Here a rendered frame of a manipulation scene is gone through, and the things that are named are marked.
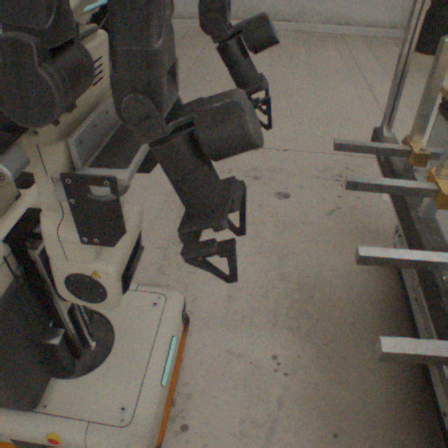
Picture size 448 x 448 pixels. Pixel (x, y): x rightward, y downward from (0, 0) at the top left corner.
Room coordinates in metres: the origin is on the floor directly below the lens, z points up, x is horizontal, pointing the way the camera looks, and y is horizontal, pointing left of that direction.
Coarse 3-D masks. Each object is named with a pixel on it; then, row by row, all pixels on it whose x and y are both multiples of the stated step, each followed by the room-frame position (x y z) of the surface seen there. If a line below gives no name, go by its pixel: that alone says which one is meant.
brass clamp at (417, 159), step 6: (408, 138) 1.08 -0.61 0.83; (408, 144) 1.06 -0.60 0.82; (414, 144) 1.04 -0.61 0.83; (420, 144) 1.04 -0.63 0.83; (414, 150) 1.00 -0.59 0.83; (426, 150) 1.00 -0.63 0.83; (414, 156) 0.99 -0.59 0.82; (420, 156) 0.98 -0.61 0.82; (426, 156) 0.98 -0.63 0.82; (414, 162) 0.98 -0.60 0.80; (420, 162) 0.98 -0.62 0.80; (426, 162) 0.98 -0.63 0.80
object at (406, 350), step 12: (384, 336) 0.33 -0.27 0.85; (384, 348) 0.31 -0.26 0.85; (396, 348) 0.31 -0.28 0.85; (408, 348) 0.31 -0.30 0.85; (420, 348) 0.31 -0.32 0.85; (432, 348) 0.31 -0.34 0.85; (444, 348) 0.31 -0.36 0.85; (384, 360) 0.31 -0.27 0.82; (396, 360) 0.30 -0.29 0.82; (408, 360) 0.30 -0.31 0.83; (420, 360) 0.30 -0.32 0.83; (432, 360) 0.30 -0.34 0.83; (444, 360) 0.29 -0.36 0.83
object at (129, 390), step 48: (144, 288) 0.92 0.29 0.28; (96, 336) 0.71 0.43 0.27; (144, 336) 0.71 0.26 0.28; (48, 384) 0.52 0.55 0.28; (96, 384) 0.53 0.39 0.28; (144, 384) 0.53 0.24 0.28; (0, 432) 0.39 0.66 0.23; (48, 432) 0.38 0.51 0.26; (96, 432) 0.38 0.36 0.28; (144, 432) 0.39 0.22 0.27
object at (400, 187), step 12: (348, 180) 0.80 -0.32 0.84; (360, 180) 0.80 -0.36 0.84; (372, 180) 0.81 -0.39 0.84; (384, 180) 0.81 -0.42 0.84; (396, 180) 0.81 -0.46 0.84; (384, 192) 0.79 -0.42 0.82; (396, 192) 0.79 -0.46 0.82; (408, 192) 0.78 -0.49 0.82; (420, 192) 0.78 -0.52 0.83; (432, 192) 0.77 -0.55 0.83
